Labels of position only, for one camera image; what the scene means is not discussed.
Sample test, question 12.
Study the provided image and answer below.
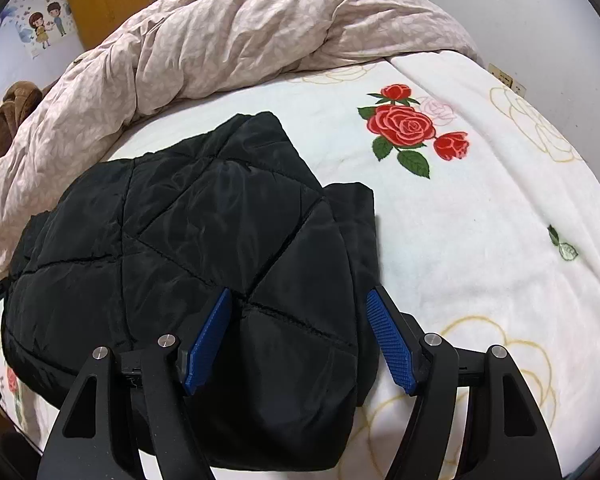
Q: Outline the black quilted jacket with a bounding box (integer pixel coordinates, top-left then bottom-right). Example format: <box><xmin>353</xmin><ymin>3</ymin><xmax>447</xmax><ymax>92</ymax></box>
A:
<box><xmin>2</xmin><ymin>111</ymin><xmax>381</xmax><ymax>471</ymax></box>

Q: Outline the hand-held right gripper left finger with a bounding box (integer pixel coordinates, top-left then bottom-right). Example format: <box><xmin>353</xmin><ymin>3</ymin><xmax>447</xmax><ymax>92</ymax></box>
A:
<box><xmin>36</xmin><ymin>287</ymin><xmax>233</xmax><ymax>480</ymax></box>

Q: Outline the orange wooden door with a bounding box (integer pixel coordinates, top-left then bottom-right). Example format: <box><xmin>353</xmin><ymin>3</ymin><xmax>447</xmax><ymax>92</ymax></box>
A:
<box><xmin>61</xmin><ymin>0</ymin><xmax>167</xmax><ymax>52</ymax></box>

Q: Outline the brown plush cloth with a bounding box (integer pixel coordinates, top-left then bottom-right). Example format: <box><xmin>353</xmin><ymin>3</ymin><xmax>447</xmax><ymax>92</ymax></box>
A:
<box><xmin>0</xmin><ymin>81</ymin><xmax>47</xmax><ymax>162</ymax></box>

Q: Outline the pink patterned quilt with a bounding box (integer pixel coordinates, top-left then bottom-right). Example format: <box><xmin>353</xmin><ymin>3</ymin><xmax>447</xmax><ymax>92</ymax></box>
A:
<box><xmin>0</xmin><ymin>0</ymin><xmax>483</xmax><ymax>273</ymax></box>

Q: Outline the wall socket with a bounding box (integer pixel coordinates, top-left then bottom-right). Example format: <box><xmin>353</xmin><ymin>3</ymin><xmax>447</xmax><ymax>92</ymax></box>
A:
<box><xmin>487</xmin><ymin>62</ymin><xmax>527</xmax><ymax>97</ymax></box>

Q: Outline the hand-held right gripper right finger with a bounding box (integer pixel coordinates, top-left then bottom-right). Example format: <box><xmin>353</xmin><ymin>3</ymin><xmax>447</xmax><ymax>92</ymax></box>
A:
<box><xmin>365</xmin><ymin>285</ymin><xmax>563</xmax><ymax>480</ymax></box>

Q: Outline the white rose print blanket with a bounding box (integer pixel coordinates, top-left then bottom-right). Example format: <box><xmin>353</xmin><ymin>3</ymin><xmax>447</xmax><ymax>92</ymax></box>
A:
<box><xmin>0</xmin><ymin>50</ymin><xmax>600</xmax><ymax>480</ymax></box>

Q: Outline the cartoon wall poster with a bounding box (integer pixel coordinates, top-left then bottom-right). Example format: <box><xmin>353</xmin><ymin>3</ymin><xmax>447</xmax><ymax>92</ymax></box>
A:
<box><xmin>0</xmin><ymin>0</ymin><xmax>74</xmax><ymax>61</ymax></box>

